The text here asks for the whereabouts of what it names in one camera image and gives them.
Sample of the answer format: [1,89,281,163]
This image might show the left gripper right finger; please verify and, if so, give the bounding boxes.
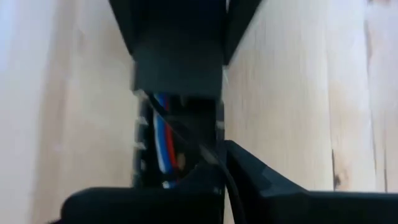
[224,139,398,224]

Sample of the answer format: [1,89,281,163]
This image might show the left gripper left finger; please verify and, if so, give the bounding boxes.
[58,161,225,224]

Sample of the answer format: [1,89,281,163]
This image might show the bundle of coloured wires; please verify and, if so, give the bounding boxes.
[153,92,172,189]
[154,111,169,175]

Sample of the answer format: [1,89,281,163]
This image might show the black zip tie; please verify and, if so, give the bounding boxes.
[145,92,247,224]

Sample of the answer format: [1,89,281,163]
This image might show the black duct cover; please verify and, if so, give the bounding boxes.
[108,0,262,98]

